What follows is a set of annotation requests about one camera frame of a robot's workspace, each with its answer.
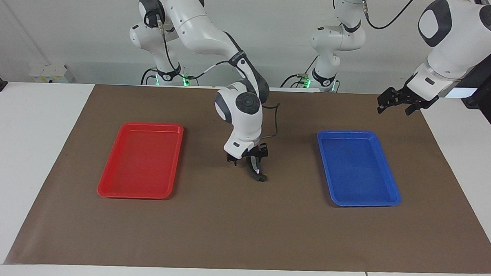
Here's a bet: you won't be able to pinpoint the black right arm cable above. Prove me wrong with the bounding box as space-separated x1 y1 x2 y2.
154 18 283 140

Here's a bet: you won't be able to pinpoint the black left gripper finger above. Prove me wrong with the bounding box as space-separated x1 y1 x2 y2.
377 87 403 115
405 96 440 117

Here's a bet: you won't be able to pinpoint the white box yellow labels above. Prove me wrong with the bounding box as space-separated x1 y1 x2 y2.
28 62 75 84

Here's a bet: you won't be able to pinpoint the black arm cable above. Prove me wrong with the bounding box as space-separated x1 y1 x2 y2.
154 18 283 140
359 0 417 31

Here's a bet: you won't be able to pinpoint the red plastic tray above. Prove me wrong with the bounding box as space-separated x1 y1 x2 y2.
96 121 185 201

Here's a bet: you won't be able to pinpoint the brown table mat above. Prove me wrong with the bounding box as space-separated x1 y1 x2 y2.
3 80 491 276

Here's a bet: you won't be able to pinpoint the blue plastic tray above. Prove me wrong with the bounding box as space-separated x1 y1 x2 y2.
314 129 404 209

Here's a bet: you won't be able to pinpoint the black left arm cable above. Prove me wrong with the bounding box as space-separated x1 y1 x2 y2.
359 0 417 31

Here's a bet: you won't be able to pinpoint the curved brake shoe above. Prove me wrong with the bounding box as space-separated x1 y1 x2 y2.
245 153 269 183

